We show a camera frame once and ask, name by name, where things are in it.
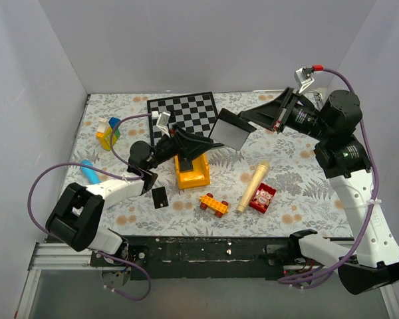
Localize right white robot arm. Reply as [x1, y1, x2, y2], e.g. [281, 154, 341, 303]
[239, 88, 399, 295]

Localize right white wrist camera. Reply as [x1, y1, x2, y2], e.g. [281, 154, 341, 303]
[294, 64, 324, 94]

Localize floral table mat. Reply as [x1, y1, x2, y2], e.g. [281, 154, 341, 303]
[71, 94, 351, 238]

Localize black leather card holder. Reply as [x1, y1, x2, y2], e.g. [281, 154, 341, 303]
[209, 108, 256, 151]

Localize purple cable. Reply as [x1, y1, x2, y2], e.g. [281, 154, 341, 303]
[277, 66, 380, 288]
[28, 112, 159, 302]

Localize black white chessboard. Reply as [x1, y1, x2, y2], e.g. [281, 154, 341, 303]
[147, 92, 217, 137]

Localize black card on table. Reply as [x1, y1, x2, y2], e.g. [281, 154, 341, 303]
[152, 187, 169, 209]

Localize aluminium frame rail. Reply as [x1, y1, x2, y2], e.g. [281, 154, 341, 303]
[15, 241, 104, 319]

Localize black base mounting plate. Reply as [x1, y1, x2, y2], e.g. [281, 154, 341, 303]
[89, 235, 330, 282]

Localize colourful stacked toy blocks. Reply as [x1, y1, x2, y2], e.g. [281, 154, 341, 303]
[96, 117, 120, 151]

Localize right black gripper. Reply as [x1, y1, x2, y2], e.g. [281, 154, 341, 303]
[241, 86, 331, 142]

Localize cream toy microphone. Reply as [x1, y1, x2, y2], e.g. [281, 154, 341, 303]
[236, 161, 270, 213]

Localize yellow plastic bin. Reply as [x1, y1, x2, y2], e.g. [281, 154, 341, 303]
[174, 154, 210, 189]

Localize orange toy car block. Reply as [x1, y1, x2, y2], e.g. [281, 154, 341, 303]
[199, 193, 229, 218]

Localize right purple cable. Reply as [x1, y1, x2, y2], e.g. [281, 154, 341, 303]
[277, 66, 380, 288]

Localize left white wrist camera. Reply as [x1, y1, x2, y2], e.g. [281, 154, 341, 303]
[152, 111, 171, 138]

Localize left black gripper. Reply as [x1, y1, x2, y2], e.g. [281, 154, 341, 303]
[147, 124, 213, 171]

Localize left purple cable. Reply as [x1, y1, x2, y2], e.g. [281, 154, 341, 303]
[28, 112, 159, 302]

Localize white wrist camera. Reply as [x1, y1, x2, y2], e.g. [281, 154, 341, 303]
[152, 111, 171, 138]
[294, 64, 324, 94]

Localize red owl toy block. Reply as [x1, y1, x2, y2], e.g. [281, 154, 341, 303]
[249, 183, 277, 214]

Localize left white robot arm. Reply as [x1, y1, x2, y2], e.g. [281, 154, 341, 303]
[45, 125, 218, 266]

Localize blue toy microphone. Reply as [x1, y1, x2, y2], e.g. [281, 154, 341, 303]
[79, 159, 114, 209]

